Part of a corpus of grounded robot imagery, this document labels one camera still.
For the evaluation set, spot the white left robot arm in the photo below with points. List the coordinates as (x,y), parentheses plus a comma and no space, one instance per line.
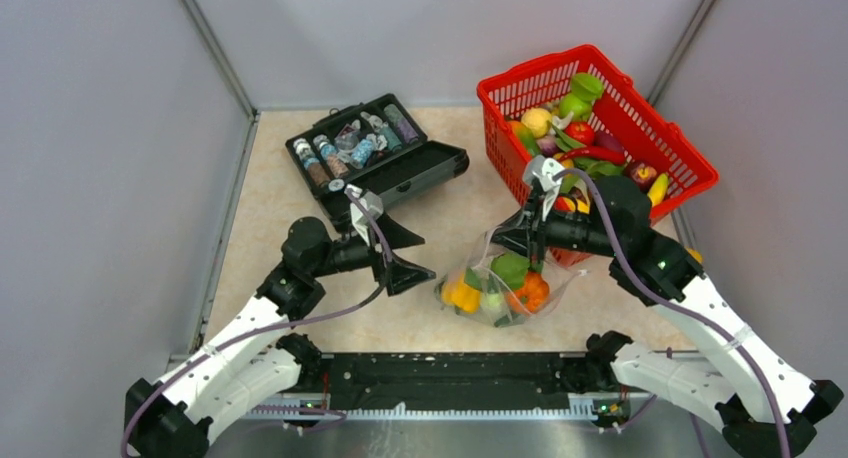
(257,354)

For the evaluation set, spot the orange pumpkin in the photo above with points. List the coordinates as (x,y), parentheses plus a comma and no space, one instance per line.
(531,297)

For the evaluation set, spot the yellow lemon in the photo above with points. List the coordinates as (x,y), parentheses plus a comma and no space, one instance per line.
(537,120)

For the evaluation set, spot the red tomato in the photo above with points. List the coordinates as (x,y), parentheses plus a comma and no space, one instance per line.
(581,132)

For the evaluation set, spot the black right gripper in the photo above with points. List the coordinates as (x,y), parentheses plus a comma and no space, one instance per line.
(514,234)

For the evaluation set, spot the black poker chip case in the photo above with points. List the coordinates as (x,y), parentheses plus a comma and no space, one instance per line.
(376,146)

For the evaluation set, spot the yellow bell pepper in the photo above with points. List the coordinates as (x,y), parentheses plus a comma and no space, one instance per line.
(461,295)

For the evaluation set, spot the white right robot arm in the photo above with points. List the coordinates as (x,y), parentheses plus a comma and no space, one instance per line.
(762,406)

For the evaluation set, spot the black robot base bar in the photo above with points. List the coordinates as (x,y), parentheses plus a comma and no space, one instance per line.
(464,382)

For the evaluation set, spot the clear zip top bag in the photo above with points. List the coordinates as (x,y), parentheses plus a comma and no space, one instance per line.
(559,278)

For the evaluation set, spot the red yellow emergency button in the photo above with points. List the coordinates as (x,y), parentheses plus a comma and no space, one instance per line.
(697,256)

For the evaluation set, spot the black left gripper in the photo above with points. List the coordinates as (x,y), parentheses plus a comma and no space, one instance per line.
(407,275)

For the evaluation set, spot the red plastic basket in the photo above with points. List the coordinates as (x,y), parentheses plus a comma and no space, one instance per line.
(623,121)

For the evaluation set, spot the red chili pepper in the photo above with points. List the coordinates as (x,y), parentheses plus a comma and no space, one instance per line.
(597,153)

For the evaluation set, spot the light green pepper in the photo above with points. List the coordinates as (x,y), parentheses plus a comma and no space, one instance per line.
(577,104)

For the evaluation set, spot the white radish with leaves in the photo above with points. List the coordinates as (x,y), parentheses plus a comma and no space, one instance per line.
(504,274)

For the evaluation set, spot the red apple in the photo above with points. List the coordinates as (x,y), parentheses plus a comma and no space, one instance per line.
(642,174)

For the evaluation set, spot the yellow banana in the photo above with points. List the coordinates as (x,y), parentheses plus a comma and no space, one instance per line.
(659,189)

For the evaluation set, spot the orange mango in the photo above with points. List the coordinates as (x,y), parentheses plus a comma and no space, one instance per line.
(525,137)

